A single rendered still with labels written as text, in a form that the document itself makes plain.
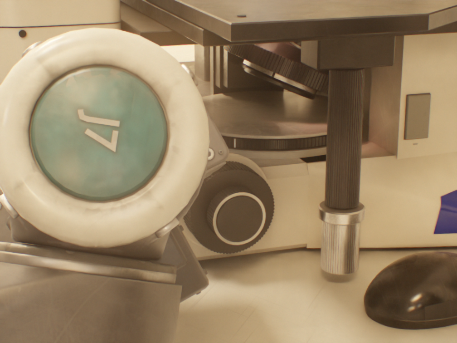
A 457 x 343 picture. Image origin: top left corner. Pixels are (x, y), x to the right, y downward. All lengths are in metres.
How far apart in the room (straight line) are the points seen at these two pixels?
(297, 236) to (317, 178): 0.05
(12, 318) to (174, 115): 0.09
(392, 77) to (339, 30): 0.22
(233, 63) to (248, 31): 0.34
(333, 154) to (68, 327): 0.33
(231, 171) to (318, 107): 0.18
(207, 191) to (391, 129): 0.17
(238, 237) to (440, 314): 0.15
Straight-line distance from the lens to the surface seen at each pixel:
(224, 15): 0.52
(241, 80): 0.84
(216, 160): 0.52
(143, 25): 0.63
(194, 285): 0.45
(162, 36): 0.61
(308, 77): 0.74
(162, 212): 0.33
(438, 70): 0.73
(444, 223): 0.74
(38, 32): 0.63
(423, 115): 0.73
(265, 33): 0.50
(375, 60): 0.63
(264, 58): 0.74
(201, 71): 1.30
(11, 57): 0.63
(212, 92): 0.87
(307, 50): 0.62
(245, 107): 0.80
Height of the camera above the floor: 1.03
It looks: 17 degrees down
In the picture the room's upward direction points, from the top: straight up
